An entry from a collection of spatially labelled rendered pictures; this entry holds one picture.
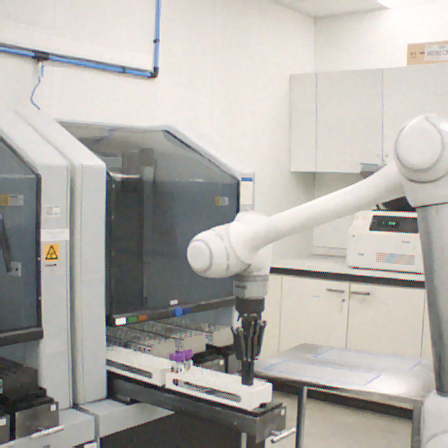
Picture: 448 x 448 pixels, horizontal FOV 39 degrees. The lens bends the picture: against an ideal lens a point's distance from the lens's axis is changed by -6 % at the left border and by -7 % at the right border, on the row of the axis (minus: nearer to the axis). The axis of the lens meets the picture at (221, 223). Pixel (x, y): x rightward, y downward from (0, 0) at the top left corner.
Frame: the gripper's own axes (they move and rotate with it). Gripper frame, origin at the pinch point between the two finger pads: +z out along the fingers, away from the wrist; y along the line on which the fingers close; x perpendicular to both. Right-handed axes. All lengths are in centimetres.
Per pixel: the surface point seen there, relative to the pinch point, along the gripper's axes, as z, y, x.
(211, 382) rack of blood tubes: 3.7, 4.1, -8.7
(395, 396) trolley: 8.3, -28.6, 30.1
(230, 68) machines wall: -123, -190, -156
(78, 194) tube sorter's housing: -45, 18, -46
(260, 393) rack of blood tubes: 4.8, 0.6, 4.8
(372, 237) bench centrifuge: -20, -230, -76
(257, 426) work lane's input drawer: 11.6, 6.5, 8.4
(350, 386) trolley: 8.0, -28.8, 15.8
